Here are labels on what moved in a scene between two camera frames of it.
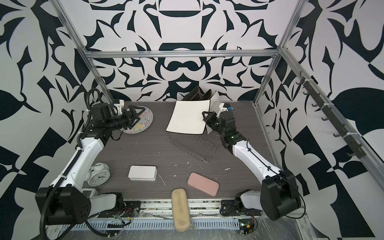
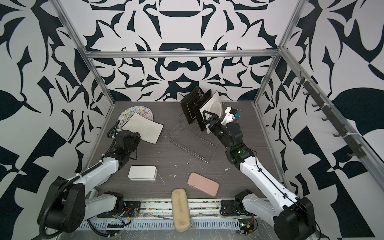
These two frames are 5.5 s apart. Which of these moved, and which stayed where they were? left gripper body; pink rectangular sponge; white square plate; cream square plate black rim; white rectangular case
Moved: left gripper body; cream square plate black rim
Stayed: white square plate; white rectangular case; pink rectangular sponge
